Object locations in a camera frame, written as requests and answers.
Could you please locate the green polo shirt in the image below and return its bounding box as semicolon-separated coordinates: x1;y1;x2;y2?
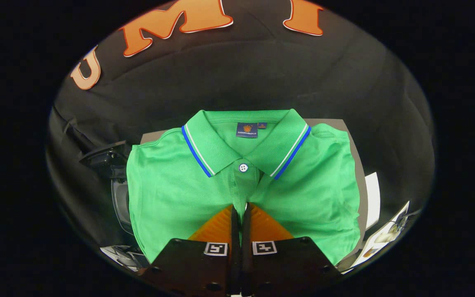
126;108;362;266

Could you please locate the printed white paper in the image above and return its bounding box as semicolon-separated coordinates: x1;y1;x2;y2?
341;201;410;275

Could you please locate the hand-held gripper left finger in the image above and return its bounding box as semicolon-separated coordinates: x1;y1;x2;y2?
139;204;240;297

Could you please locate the plain white sheet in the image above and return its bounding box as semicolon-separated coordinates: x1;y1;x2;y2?
364;172;381;230

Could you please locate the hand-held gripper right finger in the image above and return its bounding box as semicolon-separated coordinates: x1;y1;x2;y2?
241;202;343;297

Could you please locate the black backdrop cloth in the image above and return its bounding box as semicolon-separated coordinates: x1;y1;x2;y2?
46;0;436;264

